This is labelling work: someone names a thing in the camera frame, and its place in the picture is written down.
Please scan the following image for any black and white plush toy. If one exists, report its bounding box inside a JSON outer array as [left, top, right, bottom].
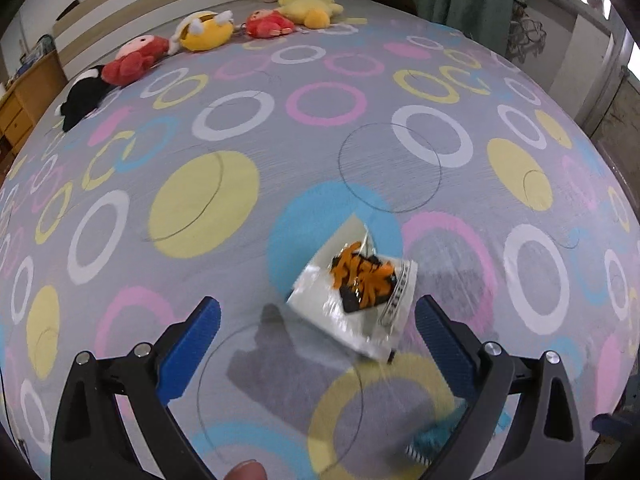
[[56, 64, 117, 134]]

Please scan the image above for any circle printed bed sheet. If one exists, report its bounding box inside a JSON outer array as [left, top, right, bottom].
[[0, 0, 640, 480]]

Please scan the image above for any person's left hand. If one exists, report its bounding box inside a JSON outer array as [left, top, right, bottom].
[[224, 461, 269, 480]]

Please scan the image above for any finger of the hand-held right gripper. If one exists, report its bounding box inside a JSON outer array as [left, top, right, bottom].
[[591, 411, 639, 445]]

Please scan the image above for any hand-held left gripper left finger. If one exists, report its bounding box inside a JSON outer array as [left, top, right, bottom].
[[50, 296, 223, 480]]

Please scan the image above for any yellow bee plush toy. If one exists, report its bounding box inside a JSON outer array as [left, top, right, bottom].
[[166, 9, 236, 54]]

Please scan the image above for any large red plush toy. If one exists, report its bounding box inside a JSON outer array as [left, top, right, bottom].
[[101, 34, 171, 89]]

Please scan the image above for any striped wooden headboard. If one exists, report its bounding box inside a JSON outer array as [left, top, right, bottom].
[[51, 0, 261, 63]]

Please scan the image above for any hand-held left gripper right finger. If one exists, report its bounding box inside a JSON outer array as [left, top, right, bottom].
[[414, 295, 586, 480]]

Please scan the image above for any wooden nightstand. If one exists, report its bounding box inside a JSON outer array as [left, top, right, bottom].
[[0, 49, 69, 158]]

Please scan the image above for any window frame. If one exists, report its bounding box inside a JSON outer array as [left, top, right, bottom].
[[515, 0, 640, 142]]

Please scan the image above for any small red plush toy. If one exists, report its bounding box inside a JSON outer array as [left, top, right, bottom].
[[244, 7, 297, 41]]

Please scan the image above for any yellow duck plush toy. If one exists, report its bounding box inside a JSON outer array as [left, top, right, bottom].
[[276, 0, 346, 30]]

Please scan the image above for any teal packet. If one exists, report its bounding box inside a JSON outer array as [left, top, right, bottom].
[[406, 407, 468, 467]]

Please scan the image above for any white and orange snack packet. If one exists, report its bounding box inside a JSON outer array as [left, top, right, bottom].
[[286, 214, 419, 364]]

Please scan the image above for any green curtain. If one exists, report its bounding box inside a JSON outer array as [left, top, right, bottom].
[[414, 0, 518, 58]]

